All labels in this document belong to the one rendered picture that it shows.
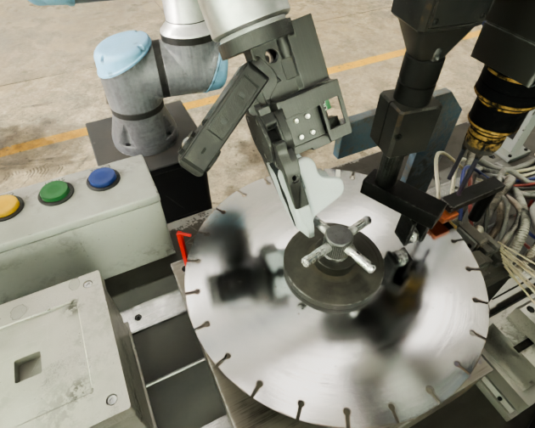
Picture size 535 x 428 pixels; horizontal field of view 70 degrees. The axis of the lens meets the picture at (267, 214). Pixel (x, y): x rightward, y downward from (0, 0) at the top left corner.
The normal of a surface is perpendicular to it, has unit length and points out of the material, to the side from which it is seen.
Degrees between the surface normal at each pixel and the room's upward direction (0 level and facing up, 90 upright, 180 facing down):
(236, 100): 58
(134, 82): 88
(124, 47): 7
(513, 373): 90
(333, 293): 5
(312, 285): 5
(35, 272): 90
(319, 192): 63
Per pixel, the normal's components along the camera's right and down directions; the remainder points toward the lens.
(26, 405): 0.00, -0.67
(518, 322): -0.90, 0.32
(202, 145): 0.25, 0.25
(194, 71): 0.27, 0.65
